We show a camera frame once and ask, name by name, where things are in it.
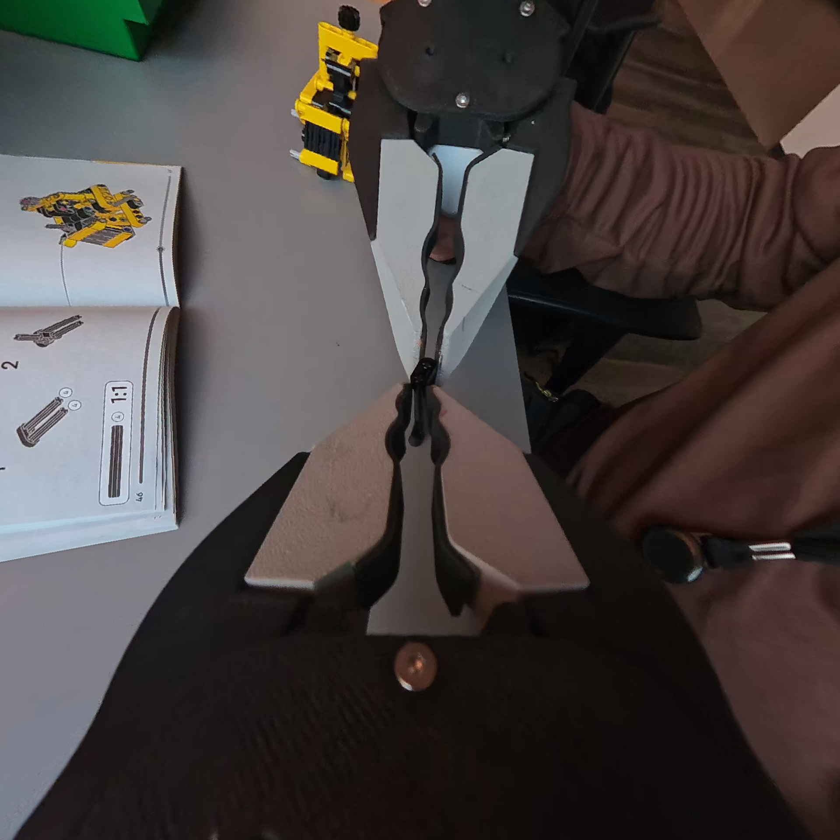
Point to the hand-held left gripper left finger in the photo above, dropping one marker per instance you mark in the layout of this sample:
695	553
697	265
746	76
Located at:
328	518

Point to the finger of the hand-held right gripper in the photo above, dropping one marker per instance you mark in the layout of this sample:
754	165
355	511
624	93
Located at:
499	216
403	216

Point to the person's brown sweater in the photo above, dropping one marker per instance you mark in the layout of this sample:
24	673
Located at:
735	656

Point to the person's right hand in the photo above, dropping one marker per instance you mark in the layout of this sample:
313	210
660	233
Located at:
446	241

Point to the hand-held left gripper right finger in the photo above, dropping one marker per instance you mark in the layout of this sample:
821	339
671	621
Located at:
505	518

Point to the yellow lego vehicle model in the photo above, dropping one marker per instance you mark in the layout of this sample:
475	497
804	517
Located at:
328	111

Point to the black office chair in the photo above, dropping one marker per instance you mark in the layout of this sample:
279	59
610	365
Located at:
610	315

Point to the person's right forearm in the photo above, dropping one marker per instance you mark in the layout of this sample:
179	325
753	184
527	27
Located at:
689	216

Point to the black badge reel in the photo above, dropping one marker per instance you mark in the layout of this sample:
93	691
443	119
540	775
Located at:
673	556

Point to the green box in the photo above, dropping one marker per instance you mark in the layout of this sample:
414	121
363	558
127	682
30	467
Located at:
79	23

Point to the tan wooden panel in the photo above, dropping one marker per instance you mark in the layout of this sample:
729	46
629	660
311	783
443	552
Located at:
768	59

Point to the lego instruction booklet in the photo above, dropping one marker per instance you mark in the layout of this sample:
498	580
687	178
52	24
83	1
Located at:
85	341

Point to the black lego connector piece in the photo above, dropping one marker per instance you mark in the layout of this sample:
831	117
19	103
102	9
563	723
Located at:
420	400

